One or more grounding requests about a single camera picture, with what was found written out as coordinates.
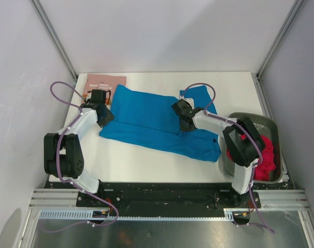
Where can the grey plastic basket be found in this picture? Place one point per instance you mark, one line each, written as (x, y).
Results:
(266, 127)

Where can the aluminium frame post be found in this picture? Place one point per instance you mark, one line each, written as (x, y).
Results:
(46, 23)
(285, 28)

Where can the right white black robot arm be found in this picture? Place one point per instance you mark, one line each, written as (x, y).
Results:
(242, 139)

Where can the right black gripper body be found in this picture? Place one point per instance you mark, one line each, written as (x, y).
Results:
(183, 126)

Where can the folded pink printed t shirt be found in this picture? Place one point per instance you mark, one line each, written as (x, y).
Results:
(104, 82)

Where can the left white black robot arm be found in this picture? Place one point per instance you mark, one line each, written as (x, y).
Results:
(63, 156)

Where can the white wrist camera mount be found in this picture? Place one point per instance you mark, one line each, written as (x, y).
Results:
(85, 97)
(188, 100)

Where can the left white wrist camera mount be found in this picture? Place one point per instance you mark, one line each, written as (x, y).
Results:
(85, 97)

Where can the blue t shirt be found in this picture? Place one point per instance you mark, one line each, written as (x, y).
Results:
(148, 120)

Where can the right aluminium frame post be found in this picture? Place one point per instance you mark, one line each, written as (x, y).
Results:
(285, 28)

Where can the aluminium extrusion rail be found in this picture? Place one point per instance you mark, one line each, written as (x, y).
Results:
(271, 200)

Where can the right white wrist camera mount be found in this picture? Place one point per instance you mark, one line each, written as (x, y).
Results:
(188, 100)

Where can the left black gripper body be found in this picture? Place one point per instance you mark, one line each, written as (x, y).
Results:
(108, 117)

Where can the left aluminium frame post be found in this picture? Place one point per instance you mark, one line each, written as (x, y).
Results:
(46, 23)

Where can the red t shirt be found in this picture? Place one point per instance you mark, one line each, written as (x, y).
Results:
(263, 170)

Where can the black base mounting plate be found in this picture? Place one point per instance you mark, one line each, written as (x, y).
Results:
(170, 200)

